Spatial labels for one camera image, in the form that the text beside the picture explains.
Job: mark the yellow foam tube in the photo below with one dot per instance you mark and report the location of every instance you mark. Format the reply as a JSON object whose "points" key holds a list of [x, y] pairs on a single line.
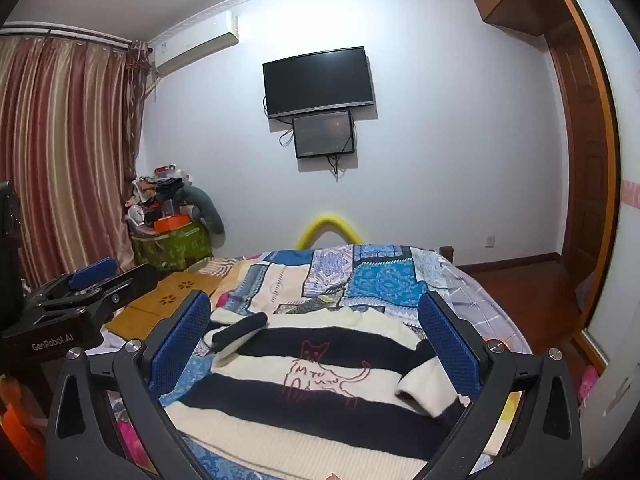
{"points": [[325, 220]]}

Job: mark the small wall monitor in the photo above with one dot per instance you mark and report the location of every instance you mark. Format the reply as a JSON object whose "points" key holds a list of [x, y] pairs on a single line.
{"points": [[322, 135]]}

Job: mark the orange box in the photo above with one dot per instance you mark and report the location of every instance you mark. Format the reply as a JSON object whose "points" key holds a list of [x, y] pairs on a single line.
{"points": [[172, 223]]}

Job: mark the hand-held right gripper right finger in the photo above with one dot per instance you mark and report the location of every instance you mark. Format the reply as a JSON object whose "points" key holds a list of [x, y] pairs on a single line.
{"points": [[447, 345]]}

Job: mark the grey bed sheet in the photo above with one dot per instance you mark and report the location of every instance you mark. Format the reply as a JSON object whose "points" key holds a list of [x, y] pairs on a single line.
{"points": [[480, 300]]}

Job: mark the pile of clothes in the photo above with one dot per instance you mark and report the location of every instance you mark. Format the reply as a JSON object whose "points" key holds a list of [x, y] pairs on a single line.
{"points": [[160, 187]]}

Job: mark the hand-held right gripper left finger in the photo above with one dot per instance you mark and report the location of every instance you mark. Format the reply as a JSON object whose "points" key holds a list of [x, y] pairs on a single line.
{"points": [[180, 342]]}

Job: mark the wall television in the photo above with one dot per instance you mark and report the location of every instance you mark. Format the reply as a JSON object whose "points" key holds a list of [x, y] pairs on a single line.
{"points": [[320, 82]]}

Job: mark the wooden bed post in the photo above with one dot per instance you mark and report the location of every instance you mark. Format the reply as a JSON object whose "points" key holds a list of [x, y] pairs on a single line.
{"points": [[446, 254]]}

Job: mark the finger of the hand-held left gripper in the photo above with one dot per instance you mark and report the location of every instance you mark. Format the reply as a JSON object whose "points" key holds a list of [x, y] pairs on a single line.
{"points": [[92, 272], [130, 287]]}

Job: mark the white curtain rail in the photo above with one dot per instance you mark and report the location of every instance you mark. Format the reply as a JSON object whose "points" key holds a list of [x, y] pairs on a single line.
{"points": [[75, 35]]}

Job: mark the pink object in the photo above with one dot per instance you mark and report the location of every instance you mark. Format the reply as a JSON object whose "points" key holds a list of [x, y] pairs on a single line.
{"points": [[587, 385]]}

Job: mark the striped pink curtain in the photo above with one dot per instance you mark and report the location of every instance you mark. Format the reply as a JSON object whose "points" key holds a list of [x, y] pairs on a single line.
{"points": [[65, 160]]}

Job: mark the grey plush toy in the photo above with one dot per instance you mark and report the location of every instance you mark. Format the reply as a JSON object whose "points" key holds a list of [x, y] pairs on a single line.
{"points": [[210, 210]]}

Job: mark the white air conditioner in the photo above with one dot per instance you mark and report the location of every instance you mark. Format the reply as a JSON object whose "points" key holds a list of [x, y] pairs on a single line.
{"points": [[195, 42]]}

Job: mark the cream navy striped sweater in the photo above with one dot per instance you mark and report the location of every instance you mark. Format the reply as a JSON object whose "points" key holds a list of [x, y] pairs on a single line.
{"points": [[325, 330]]}

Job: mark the orange cloth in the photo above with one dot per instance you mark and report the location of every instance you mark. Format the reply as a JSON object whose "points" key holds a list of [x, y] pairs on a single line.
{"points": [[20, 430]]}

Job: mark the orange yellow plush blanket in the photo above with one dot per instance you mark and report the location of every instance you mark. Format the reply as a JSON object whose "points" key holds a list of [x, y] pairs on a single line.
{"points": [[227, 267]]}

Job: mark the white wood-framed wardrobe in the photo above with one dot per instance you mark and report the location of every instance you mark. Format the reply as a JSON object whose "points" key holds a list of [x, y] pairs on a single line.
{"points": [[625, 260]]}

